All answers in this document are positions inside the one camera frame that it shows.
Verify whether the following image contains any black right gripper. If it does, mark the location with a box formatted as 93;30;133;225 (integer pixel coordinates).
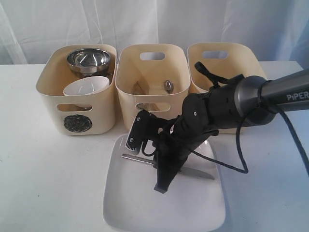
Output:
154;118;218;193

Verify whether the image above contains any stainless steel knife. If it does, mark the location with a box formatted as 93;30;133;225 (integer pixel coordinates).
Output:
122;153;215;180

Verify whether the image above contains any stainless steel spoon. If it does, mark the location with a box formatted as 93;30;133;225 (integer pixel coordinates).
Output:
164;80;174;94

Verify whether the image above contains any white plastic bowl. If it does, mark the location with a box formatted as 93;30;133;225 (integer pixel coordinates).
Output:
63;76;114;100

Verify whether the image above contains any stainless steel bowl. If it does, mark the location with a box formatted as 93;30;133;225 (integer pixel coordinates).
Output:
66;48;111;74

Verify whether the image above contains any small stainless steel fork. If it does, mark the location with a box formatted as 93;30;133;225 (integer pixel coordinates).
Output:
136;103;148;111

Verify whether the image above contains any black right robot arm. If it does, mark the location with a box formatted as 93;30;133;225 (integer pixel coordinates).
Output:
154;70;309;193

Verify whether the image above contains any white square plate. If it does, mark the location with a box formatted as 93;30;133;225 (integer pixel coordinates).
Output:
103;134;226;232

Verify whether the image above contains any cream bin with circle mark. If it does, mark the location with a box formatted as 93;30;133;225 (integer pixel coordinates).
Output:
36;44;117;136

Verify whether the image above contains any cream bin with triangle mark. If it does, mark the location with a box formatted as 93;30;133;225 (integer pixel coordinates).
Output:
115;44;191;130

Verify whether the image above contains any cream bin with square mark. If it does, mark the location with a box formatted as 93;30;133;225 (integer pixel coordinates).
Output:
183;43;267;120

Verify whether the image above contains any white backdrop curtain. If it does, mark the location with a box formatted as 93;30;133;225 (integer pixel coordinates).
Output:
0;0;309;68

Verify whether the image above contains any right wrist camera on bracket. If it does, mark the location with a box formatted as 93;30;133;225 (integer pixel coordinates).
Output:
125;110;168;157

